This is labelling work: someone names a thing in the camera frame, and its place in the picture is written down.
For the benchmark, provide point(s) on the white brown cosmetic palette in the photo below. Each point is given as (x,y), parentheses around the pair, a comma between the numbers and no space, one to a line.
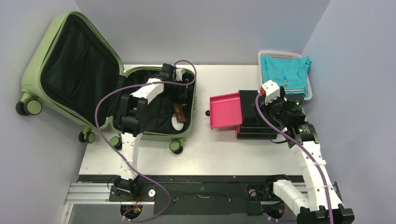
(178,119)

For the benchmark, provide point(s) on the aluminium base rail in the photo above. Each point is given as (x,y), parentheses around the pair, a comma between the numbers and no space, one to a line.
(92,193)

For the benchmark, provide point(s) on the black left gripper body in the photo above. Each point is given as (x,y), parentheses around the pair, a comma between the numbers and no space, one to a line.
(177,88)

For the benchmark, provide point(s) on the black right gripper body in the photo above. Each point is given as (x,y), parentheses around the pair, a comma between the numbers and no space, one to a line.
(256,103)

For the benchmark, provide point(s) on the green hard-shell suitcase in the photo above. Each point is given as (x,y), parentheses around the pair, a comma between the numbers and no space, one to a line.
(76,72)

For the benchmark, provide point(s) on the white perforated plastic basket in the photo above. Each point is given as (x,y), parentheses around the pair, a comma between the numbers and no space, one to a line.
(284,55)

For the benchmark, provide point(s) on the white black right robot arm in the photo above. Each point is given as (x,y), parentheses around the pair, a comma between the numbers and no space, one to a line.
(322,205)

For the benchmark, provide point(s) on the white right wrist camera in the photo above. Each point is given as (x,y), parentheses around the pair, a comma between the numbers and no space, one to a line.
(271,91)

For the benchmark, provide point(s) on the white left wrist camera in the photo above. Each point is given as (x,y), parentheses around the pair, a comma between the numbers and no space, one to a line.
(179,74)

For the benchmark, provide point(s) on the black and pink storage organizer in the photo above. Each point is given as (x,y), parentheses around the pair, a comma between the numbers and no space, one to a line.
(237,110)

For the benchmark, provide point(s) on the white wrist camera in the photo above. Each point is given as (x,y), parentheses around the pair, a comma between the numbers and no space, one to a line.
(271,91)
(179,74)

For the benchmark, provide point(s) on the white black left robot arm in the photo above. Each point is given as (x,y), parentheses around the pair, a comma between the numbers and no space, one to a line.
(133,120)

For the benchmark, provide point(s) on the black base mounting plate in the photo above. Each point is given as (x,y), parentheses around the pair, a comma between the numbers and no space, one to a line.
(199,207)

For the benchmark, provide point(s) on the teal garment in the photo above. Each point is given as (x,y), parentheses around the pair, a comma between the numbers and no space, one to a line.
(291,74)

